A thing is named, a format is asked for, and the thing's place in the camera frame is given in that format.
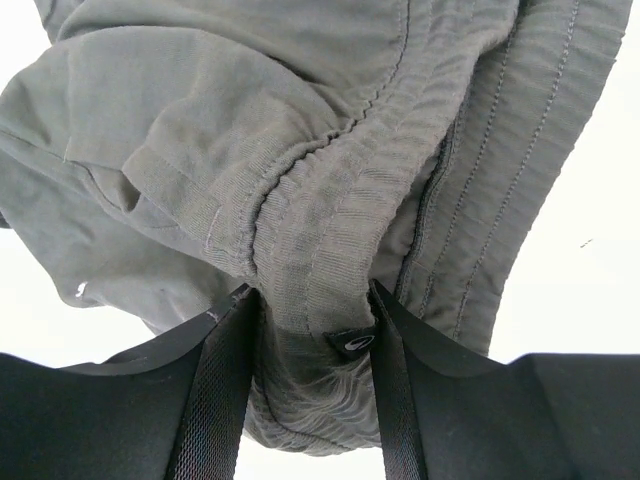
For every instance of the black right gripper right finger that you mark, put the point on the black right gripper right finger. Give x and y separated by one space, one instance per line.
446 412

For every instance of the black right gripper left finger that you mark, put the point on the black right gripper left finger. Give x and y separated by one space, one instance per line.
170 408

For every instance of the olive green shorts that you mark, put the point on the olive green shorts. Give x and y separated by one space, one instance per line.
161 153

